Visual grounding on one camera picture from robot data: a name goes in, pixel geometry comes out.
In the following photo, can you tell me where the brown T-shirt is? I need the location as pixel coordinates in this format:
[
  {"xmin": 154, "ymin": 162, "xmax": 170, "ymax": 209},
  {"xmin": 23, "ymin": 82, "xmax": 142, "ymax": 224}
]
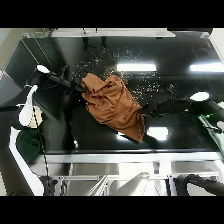
[{"xmin": 79, "ymin": 72, "xmax": 146, "ymax": 144}]

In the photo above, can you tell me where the black cable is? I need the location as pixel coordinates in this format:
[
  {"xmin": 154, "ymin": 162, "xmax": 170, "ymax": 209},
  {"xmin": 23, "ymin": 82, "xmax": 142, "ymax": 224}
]
[{"xmin": 31, "ymin": 105, "xmax": 51, "ymax": 178}]

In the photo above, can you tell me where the silver frame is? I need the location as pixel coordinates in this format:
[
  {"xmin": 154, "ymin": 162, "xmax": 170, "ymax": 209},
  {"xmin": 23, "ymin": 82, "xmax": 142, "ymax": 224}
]
[{"xmin": 39, "ymin": 151, "xmax": 224, "ymax": 197}]

